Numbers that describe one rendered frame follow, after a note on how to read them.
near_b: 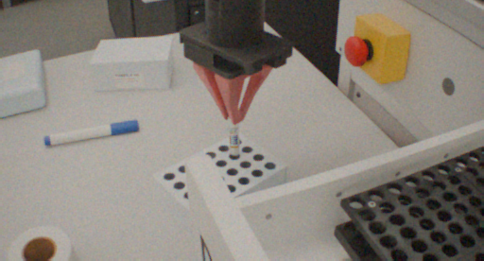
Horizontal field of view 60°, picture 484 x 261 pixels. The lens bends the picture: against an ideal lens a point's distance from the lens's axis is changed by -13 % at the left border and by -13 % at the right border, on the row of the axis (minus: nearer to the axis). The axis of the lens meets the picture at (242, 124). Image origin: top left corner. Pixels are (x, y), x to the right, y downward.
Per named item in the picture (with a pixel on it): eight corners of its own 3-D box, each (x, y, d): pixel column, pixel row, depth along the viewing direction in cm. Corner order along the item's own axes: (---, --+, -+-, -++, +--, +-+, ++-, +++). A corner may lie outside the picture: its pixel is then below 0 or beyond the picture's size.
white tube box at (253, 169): (199, 243, 48) (197, 218, 46) (155, 200, 53) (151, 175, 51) (285, 190, 54) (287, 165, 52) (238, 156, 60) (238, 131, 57)
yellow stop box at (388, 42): (375, 87, 58) (383, 36, 54) (346, 61, 64) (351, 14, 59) (405, 80, 60) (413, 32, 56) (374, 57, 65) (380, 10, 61)
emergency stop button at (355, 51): (355, 73, 58) (359, 44, 55) (339, 59, 61) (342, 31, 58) (374, 69, 59) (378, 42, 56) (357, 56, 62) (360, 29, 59)
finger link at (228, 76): (229, 94, 56) (229, 21, 51) (274, 118, 52) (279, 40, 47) (184, 115, 52) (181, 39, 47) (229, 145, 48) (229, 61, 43)
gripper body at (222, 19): (223, 29, 52) (223, -33, 48) (294, 60, 46) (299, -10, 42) (177, 46, 48) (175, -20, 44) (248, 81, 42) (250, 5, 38)
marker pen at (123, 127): (45, 148, 60) (43, 139, 59) (46, 142, 62) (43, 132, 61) (140, 132, 64) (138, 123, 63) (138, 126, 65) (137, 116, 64)
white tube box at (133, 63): (93, 92, 73) (88, 63, 70) (104, 66, 80) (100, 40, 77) (170, 89, 73) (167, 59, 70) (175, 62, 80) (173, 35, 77)
